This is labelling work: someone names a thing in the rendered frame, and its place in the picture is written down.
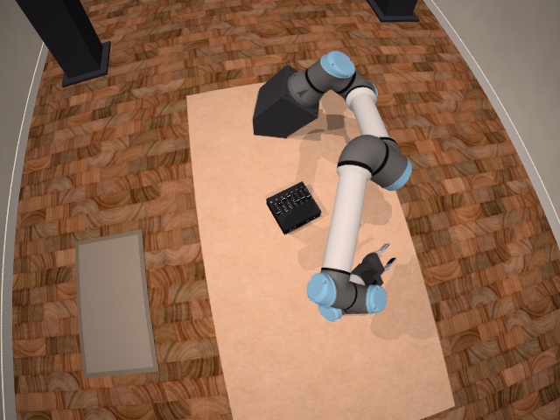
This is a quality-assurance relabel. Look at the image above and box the black lighting desk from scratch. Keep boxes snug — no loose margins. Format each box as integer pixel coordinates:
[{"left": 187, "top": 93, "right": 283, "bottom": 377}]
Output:
[{"left": 266, "top": 181, "right": 321, "bottom": 235}]

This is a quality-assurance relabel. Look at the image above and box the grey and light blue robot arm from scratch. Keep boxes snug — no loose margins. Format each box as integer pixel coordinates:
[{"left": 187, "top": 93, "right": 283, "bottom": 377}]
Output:
[{"left": 288, "top": 51, "right": 412, "bottom": 322}]

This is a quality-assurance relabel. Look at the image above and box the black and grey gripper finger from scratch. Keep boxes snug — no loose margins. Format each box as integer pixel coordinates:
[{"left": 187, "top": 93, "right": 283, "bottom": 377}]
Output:
[
  {"left": 384, "top": 257, "right": 396, "bottom": 271},
  {"left": 369, "top": 243, "right": 390, "bottom": 255}
]

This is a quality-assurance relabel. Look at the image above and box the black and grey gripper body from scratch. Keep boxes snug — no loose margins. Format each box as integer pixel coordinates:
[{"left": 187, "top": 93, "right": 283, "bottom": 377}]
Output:
[{"left": 350, "top": 253, "right": 385, "bottom": 286}]

